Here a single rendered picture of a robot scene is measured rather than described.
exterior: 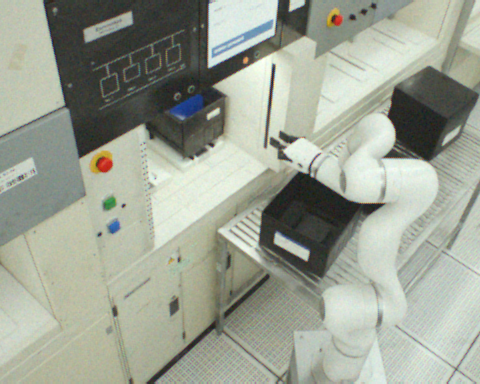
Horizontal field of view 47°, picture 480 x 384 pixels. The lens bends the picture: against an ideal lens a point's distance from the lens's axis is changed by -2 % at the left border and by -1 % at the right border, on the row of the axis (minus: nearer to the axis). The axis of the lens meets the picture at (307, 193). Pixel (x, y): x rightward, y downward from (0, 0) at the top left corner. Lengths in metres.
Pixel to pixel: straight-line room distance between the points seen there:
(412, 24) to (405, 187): 2.13
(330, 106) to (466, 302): 1.29
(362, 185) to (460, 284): 1.99
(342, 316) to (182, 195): 0.86
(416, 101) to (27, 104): 1.63
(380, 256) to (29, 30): 0.88
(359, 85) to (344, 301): 1.46
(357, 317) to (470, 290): 1.74
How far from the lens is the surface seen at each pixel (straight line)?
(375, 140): 1.27
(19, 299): 1.88
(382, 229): 1.30
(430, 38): 3.23
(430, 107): 2.42
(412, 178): 1.24
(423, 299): 2.99
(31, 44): 1.21
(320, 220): 2.14
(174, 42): 1.45
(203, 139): 2.10
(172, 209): 2.00
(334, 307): 1.43
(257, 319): 2.75
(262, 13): 1.68
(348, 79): 2.71
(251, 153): 2.19
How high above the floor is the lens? 2.36
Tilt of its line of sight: 45 degrees down
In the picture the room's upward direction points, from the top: 11 degrees clockwise
